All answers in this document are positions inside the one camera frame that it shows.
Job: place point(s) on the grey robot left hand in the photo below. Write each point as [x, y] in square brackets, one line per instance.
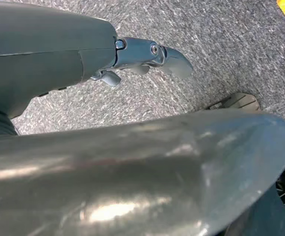
[47, 49]

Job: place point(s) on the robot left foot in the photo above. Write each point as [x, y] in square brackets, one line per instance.
[243, 101]

